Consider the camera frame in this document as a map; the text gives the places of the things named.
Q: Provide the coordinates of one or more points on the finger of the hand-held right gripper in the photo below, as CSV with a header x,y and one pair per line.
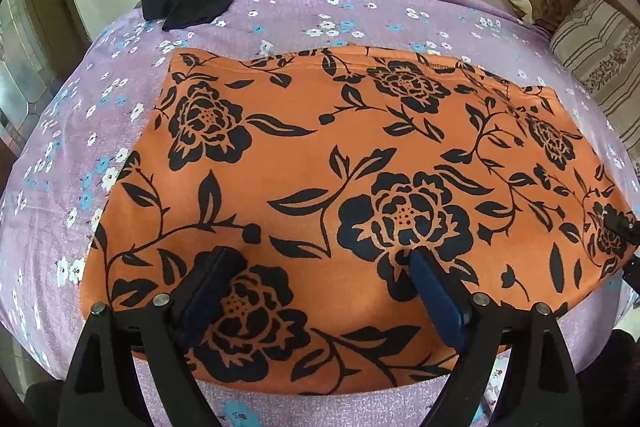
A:
x,y
622,224
632,274

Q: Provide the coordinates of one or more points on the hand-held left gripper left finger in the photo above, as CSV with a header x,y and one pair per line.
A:
x,y
210,302

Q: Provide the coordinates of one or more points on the beige striped pillow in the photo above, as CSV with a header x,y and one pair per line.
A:
x,y
605,57

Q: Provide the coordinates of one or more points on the stained glass door panel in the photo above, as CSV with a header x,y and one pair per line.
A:
x,y
20,72

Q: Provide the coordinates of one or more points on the purple floral bedsheet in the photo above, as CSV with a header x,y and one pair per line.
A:
x,y
65,207

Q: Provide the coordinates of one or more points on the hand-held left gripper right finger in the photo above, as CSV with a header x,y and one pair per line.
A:
x,y
436,297

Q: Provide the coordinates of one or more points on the orange black floral blouse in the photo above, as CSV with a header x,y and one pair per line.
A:
x,y
320,157

